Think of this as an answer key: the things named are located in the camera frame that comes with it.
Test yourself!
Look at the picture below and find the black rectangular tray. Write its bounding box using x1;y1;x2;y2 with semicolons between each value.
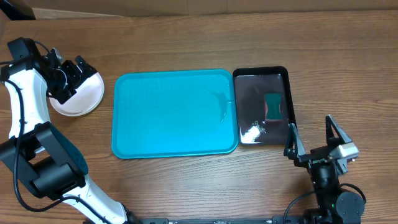
233;66;296;145

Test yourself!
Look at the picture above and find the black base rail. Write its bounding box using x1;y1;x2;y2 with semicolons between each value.
82;215;312;224

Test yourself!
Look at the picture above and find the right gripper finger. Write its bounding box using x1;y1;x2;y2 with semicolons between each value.
325;114;353;146
284;123;305;159

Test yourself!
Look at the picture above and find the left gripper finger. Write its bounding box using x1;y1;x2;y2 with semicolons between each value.
75;55;97;82
55;88;76;105

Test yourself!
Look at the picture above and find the white plate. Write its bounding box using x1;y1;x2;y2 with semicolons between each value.
50;72;105;116

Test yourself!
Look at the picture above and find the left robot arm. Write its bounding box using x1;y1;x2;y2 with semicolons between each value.
1;54;136;223

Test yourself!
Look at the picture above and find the teal plastic tray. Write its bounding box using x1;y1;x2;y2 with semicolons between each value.
111;69;239;159

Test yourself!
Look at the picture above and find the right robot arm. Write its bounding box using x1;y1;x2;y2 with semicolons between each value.
282;115;367;223

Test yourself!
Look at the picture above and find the green and red sponge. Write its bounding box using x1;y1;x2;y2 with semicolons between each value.
264;93;283;120

